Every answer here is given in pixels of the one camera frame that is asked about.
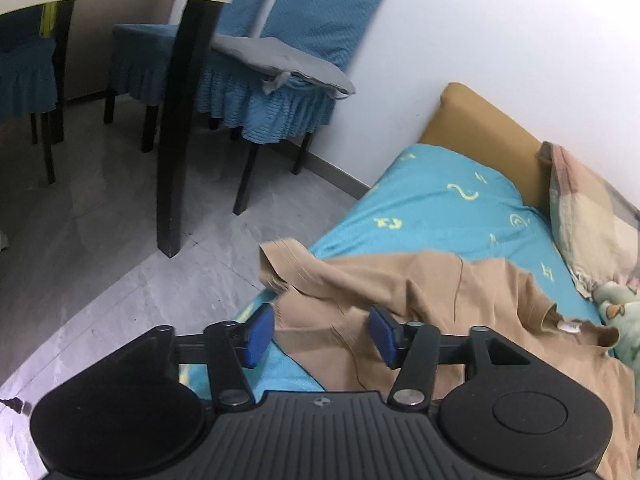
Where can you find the teal patterned bed sheet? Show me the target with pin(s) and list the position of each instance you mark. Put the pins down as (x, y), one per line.
(440, 200)

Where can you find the yellow green object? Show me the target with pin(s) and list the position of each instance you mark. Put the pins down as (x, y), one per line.
(48, 19)

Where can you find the white table with black legs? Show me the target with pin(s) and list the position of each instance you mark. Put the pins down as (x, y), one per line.
(185, 110)

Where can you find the mustard yellow headboard cushion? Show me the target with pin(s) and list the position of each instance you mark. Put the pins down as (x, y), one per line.
(480, 125)

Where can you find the green plush toy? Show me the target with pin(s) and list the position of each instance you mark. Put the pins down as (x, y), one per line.
(620, 310)

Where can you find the grey seat cushion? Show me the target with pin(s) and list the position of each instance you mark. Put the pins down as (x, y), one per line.
(270, 55)

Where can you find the patchwork pillow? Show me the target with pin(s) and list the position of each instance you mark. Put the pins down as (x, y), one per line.
(585, 210)

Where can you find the blue covered chair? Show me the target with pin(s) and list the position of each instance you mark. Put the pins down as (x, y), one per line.
(25, 80)
(320, 10)
(140, 60)

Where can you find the tan shirt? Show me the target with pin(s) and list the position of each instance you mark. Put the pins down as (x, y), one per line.
(425, 280)

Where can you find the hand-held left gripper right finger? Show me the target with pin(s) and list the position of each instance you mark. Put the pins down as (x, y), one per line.
(384, 336)

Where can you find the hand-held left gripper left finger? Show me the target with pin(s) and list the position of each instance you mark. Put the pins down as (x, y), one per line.
(259, 336)

